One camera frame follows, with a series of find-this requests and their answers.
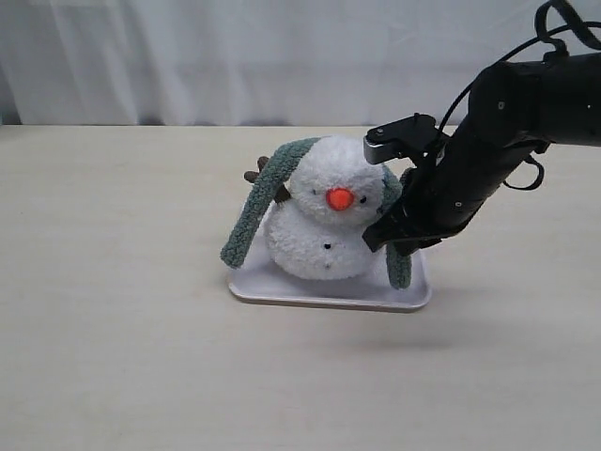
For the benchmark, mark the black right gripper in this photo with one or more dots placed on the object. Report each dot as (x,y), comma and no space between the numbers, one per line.
(429,204)

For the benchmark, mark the white plush snowman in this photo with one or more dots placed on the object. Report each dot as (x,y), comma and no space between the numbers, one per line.
(328,211)

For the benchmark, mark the green knitted scarf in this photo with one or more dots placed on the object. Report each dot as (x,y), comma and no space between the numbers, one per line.
(253,211)

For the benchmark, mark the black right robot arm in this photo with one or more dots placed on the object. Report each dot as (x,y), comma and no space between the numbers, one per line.
(514,111)

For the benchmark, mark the white rectangular tray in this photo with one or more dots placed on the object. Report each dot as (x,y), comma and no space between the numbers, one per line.
(260,281)

